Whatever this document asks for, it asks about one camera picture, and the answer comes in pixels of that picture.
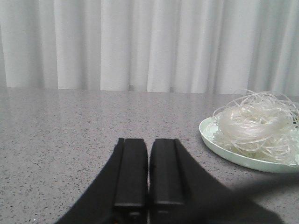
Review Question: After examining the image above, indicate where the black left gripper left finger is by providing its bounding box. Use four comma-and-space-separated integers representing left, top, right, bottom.
57, 138, 148, 224

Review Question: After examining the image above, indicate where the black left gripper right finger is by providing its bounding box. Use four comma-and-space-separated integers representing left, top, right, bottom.
149, 139, 283, 224

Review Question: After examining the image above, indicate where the white translucent vermicelli bundle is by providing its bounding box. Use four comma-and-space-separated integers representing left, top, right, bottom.
204, 89, 299, 167

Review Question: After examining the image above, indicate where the pale green round plate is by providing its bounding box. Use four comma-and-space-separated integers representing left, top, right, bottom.
199, 117, 299, 174

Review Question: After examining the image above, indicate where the white pleated curtain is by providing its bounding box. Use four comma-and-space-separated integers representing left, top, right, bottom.
0, 0, 299, 96

